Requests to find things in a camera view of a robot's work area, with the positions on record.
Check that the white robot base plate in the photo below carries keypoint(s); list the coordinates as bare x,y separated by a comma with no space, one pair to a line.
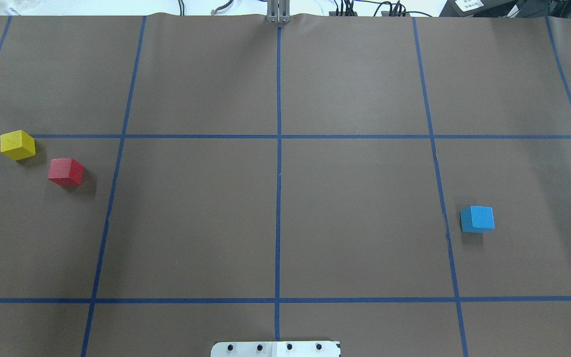
277,349

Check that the yellow wooden block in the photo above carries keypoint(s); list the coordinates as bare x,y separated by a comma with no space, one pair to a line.
17,145

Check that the red wooden block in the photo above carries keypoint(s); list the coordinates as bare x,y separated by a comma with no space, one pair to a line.
65,172

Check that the blue wooden block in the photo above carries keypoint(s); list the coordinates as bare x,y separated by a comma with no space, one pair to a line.
477,219

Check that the grey aluminium frame post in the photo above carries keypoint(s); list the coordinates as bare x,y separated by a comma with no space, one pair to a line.
278,11

